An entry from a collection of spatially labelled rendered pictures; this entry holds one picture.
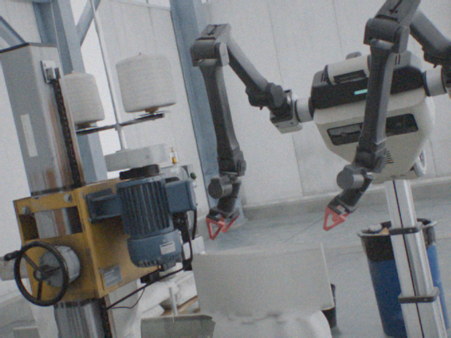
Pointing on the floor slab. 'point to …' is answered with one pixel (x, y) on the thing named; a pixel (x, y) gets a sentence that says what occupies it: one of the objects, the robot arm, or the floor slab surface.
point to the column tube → (50, 170)
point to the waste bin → (374, 252)
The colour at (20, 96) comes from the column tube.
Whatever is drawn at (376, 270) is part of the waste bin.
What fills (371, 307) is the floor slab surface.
